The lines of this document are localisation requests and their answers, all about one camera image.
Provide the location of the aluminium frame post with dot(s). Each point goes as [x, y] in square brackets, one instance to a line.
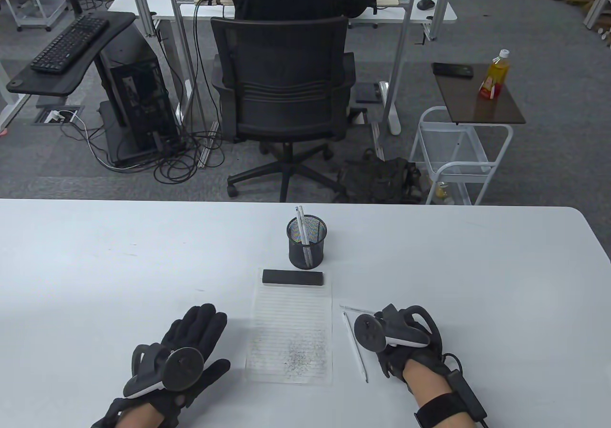
[142, 3]
[440, 3]
[180, 41]
[402, 41]

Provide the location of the black keyboard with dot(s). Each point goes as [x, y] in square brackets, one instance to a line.
[69, 44]

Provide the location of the grey floor socket box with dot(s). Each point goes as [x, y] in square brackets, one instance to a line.
[45, 115]

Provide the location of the black rectangular block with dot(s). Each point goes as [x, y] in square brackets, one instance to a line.
[291, 277]

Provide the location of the white mechanical pencil blue cap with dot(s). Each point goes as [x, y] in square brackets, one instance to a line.
[355, 347]

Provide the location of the black mesh pen holder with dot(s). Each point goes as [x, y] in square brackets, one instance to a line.
[296, 256]

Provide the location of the black computer mouse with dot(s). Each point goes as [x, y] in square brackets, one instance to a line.
[426, 4]

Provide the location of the person's left hand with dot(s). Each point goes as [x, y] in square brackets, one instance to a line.
[200, 330]

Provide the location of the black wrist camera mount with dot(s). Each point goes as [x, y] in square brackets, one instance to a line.
[110, 413]

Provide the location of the dark brown board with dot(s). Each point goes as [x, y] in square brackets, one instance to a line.
[477, 110]

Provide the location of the grey white hand controller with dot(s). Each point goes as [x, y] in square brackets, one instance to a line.
[367, 332]
[184, 368]

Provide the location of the person's right forearm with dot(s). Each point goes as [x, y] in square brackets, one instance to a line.
[427, 385]

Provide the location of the white mechanical pencil yellow cap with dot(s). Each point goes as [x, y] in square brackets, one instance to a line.
[304, 218]

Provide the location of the lined paper sheet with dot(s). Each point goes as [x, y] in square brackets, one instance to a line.
[286, 313]

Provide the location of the yellow drink bottle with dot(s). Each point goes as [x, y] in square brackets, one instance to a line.
[496, 75]

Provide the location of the person's left forearm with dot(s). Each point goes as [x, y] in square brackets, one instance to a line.
[141, 418]

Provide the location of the black backpack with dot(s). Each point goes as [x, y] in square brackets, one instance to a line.
[377, 180]

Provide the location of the black smartphone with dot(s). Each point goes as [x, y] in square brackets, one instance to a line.
[453, 70]

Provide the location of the white mechanical pencil green cap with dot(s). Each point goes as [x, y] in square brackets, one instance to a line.
[358, 309]

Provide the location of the black desk clamp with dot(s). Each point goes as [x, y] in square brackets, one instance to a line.
[428, 29]

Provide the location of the person's right hand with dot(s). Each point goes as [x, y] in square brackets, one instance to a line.
[396, 363]

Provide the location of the black mesh office chair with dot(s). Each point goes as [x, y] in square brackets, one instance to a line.
[281, 75]

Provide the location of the black keyboard tray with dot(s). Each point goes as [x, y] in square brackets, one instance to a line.
[43, 83]

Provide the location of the black armband with battery box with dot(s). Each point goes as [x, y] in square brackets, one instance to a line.
[439, 411]

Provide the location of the black computer tower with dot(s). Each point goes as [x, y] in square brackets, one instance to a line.
[143, 103]

